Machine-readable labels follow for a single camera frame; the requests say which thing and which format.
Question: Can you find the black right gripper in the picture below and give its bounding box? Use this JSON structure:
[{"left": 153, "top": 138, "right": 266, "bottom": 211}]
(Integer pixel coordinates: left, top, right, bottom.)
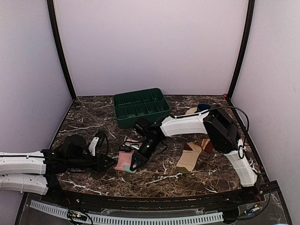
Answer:
[{"left": 130, "top": 136, "right": 161, "bottom": 171}]

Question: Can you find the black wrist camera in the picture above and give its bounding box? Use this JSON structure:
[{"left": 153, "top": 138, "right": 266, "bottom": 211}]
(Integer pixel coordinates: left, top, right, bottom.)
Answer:
[
  {"left": 60, "top": 134, "right": 87, "bottom": 158},
  {"left": 134, "top": 117, "right": 154, "bottom": 136}
]

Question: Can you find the green compartment tray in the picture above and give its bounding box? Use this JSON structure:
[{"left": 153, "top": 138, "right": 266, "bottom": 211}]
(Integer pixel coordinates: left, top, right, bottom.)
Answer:
[{"left": 113, "top": 88, "right": 171, "bottom": 129}]

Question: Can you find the black right frame post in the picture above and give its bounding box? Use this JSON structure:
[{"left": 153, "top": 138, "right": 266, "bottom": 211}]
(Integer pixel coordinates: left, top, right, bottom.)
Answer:
[{"left": 226, "top": 0, "right": 255, "bottom": 101}]

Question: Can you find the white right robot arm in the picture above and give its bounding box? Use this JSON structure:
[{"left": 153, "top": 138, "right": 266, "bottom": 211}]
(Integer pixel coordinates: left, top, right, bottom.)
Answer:
[{"left": 129, "top": 105, "right": 258, "bottom": 203}]

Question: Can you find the black left frame post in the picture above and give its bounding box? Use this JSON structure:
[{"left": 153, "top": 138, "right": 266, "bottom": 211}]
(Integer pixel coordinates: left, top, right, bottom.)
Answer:
[{"left": 47, "top": 0, "right": 77, "bottom": 101}]

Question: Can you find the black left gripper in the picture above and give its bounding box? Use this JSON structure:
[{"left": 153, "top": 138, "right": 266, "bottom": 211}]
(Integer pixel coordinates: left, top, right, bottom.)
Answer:
[{"left": 67, "top": 152, "right": 117, "bottom": 173}]

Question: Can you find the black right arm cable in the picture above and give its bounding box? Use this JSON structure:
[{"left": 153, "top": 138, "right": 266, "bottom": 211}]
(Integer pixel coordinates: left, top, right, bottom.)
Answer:
[{"left": 171, "top": 105, "right": 250, "bottom": 160}]

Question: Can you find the blue mug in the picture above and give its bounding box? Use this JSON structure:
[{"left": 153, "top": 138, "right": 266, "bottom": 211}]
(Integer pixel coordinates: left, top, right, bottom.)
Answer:
[{"left": 197, "top": 103, "right": 211, "bottom": 112}]

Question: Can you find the cream saucer plate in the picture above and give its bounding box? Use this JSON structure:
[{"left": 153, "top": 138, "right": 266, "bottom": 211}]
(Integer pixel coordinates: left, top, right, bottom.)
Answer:
[{"left": 185, "top": 107, "right": 197, "bottom": 115}]

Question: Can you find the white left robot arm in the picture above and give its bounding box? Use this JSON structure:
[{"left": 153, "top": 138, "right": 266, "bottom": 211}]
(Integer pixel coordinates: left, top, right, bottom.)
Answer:
[{"left": 0, "top": 150, "right": 116, "bottom": 204}]

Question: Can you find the white slotted cable duct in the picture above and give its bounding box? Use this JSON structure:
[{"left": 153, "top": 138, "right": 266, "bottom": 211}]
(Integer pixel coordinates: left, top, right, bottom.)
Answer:
[{"left": 30, "top": 200, "right": 224, "bottom": 225}]

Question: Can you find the black frame post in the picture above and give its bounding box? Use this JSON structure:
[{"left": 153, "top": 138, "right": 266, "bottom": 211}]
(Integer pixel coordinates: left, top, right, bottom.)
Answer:
[
  {"left": 226, "top": 0, "right": 255, "bottom": 101},
  {"left": 47, "top": 0, "right": 77, "bottom": 101}
]

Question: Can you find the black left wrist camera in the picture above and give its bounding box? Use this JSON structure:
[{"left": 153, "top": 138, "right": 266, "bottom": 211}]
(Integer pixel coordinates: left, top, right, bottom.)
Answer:
[{"left": 60, "top": 134, "right": 87, "bottom": 158}]

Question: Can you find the black front rail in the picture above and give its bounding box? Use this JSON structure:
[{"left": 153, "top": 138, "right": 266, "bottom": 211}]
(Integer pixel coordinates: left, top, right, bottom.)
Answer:
[{"left": 62, "top": 189, "right": 258, "bottom": 208}]

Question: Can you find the pink patterned sock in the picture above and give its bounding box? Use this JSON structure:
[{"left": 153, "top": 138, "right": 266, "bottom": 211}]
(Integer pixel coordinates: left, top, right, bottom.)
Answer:
[{"left": 114, "top": 138, "right": 142, "bottom": 173}]

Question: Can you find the beige sock with olive toe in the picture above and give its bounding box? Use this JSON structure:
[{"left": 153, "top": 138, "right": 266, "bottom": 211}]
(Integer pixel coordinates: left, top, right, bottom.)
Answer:
[{"left": 175, "top": 139, "right": 214, "bottom": 174}]

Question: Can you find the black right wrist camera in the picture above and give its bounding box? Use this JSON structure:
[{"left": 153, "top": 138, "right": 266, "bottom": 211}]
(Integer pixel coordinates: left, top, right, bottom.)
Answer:
[{"left": 134, "top": 117, "right": 154, "bottom": 136}]

